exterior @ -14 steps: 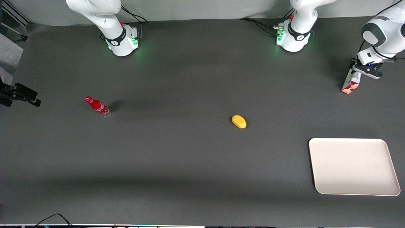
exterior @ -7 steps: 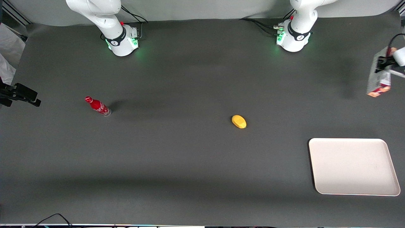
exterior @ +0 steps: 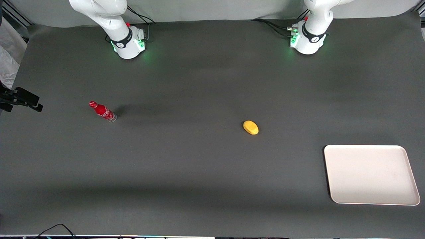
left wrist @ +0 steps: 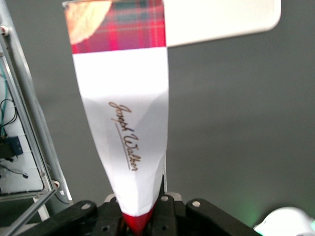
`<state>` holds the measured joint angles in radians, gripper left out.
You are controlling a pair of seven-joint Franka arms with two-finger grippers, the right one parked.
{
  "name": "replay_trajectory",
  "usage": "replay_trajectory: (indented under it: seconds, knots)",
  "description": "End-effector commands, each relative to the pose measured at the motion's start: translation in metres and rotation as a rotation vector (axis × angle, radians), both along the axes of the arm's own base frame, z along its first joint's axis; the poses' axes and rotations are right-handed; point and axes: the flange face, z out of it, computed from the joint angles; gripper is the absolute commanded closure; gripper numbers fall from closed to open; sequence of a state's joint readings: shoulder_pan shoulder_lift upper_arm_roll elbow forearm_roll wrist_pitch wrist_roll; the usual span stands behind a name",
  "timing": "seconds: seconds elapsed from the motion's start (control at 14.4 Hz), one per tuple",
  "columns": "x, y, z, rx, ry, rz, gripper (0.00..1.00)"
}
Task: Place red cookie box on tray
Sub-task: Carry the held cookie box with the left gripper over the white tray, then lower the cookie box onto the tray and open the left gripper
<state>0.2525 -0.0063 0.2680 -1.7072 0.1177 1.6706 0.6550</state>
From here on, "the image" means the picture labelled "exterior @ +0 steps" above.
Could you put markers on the white rectangular tray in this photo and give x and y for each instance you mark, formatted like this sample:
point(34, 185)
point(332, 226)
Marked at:
point(370, 174)

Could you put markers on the white crumpled cloth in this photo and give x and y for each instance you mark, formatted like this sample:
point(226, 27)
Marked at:
point(8, 53)

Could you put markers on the red cola bottle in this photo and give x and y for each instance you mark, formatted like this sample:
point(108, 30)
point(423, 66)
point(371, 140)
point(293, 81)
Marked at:
point(103, 111)

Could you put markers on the yellow lemon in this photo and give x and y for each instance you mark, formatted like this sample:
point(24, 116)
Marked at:
point(250, 127)

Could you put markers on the aluminium frame profile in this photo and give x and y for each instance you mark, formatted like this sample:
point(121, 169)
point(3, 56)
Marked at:
point(16, 13)

